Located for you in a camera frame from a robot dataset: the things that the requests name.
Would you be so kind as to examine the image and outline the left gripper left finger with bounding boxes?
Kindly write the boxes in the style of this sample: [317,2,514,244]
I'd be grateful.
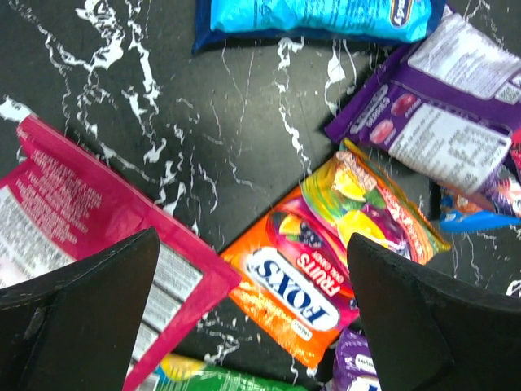
[1,228,160,390]

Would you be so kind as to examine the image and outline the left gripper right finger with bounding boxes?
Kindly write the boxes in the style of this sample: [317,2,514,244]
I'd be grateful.
[347,234,520,390]

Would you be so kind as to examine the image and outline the green Fox's candy bag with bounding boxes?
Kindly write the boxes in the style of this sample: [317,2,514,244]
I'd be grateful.
[138,354,305,391]

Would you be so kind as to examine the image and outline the magenta snack bag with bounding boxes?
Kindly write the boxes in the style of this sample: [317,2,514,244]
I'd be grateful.
[1,115,239,390]

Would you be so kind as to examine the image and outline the blue snack bag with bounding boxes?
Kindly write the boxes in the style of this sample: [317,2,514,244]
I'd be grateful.
[192,0,446,53]

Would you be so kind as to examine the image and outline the purple Fox's berries candy bag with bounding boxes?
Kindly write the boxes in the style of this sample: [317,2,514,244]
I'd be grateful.
[322,328,382,391]

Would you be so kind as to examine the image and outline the orange Fox's fruits candy bag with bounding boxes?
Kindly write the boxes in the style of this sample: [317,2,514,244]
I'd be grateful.
[222,140,449,367]

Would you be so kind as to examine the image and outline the crumpled purple candy bag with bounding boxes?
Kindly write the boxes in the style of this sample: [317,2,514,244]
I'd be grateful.
[326,11,520,217]

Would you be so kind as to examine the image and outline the blue M&M's packet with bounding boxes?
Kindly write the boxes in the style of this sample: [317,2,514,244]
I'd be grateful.
[440,188,520,233]

